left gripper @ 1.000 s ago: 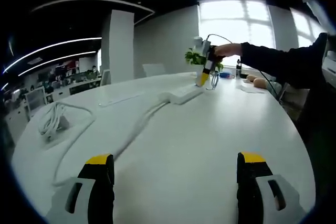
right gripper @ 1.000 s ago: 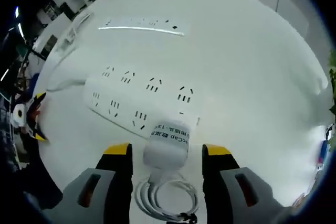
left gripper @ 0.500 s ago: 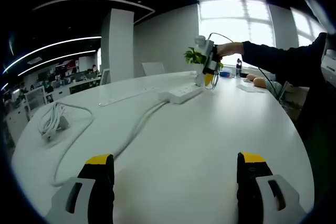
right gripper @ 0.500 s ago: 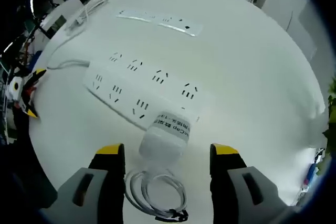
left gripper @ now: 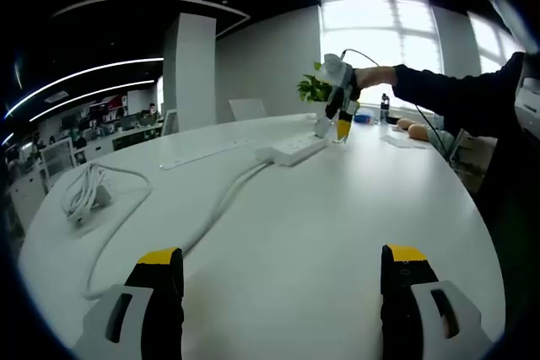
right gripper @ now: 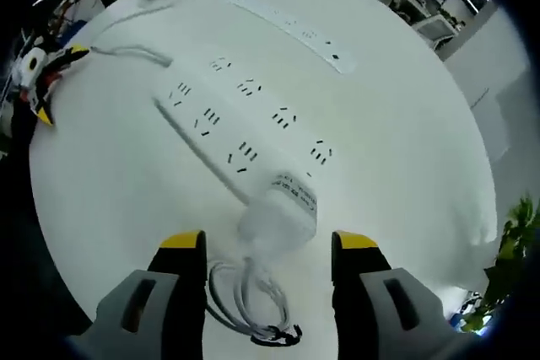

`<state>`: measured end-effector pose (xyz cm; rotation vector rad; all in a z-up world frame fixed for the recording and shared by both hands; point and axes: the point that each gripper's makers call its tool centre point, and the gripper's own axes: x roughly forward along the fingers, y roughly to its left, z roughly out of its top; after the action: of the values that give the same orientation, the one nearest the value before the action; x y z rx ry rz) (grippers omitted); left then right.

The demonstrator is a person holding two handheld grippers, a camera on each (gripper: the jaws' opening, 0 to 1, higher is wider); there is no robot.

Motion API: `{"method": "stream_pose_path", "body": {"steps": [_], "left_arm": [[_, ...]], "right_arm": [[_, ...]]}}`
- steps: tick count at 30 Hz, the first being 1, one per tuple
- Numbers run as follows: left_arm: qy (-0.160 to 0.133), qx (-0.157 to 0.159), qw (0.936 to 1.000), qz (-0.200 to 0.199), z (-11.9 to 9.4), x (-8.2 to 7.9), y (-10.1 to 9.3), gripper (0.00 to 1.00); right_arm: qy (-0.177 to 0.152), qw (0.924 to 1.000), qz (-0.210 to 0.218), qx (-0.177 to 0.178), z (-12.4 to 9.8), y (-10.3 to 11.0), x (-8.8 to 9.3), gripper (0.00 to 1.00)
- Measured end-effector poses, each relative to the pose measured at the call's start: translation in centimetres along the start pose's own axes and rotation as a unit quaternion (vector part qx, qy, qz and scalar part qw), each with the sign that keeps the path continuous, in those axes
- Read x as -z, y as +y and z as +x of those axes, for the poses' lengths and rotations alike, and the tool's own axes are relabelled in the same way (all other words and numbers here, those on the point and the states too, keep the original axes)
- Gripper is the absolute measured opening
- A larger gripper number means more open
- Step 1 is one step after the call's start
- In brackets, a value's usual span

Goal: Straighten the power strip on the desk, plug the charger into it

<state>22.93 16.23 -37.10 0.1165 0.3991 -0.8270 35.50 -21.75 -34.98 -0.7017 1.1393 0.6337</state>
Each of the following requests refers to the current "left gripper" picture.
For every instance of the green potted plant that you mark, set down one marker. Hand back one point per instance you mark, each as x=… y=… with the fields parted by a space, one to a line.
x=312 y=88

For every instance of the blue box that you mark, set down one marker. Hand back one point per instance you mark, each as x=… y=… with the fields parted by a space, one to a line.
x=363 y=119

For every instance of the dark water bottle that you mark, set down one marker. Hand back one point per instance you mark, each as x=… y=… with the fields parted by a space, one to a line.
x=385 y=109

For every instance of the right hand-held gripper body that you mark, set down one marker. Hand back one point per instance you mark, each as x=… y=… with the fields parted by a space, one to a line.
x=341 y=77

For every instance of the white chest device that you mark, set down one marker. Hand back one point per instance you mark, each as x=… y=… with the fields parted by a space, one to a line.
x=532 y=103

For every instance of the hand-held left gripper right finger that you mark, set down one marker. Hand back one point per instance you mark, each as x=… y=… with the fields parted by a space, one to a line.
x=405 y=313

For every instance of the white mesh office chair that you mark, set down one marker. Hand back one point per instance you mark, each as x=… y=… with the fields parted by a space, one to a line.
x=169 y=121

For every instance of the person in black sleeve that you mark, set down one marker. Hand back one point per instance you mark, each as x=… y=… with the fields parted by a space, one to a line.
x=510 y=208

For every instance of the person's right hand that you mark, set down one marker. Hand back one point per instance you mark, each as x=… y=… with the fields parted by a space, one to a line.
x=375 y=76

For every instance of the white paper sheet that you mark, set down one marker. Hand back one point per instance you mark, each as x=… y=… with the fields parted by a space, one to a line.
x=403 y=141

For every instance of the white desk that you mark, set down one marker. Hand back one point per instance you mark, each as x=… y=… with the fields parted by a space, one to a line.
x=295 y=216

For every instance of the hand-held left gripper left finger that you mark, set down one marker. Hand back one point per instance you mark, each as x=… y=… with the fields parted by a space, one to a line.
x=143 y=318

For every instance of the white power strip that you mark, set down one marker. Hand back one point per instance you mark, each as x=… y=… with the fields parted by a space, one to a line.
x=291 y=150

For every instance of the white charger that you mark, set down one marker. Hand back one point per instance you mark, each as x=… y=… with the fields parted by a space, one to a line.
x=322 y=128

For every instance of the white flush desk socket panel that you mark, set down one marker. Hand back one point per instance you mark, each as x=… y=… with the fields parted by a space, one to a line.
x=202 y=153

